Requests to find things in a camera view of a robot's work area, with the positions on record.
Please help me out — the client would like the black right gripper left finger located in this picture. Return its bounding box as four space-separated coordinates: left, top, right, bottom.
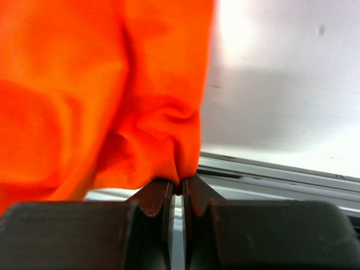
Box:
1 179 174 269

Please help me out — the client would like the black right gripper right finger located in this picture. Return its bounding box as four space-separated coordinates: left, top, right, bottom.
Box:
182 175 359 269

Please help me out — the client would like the orange t shirt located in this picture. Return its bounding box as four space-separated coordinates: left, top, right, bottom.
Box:
1 1 215 212

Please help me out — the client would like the aluminium rail frame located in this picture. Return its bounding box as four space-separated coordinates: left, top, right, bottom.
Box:
84 151 360 270

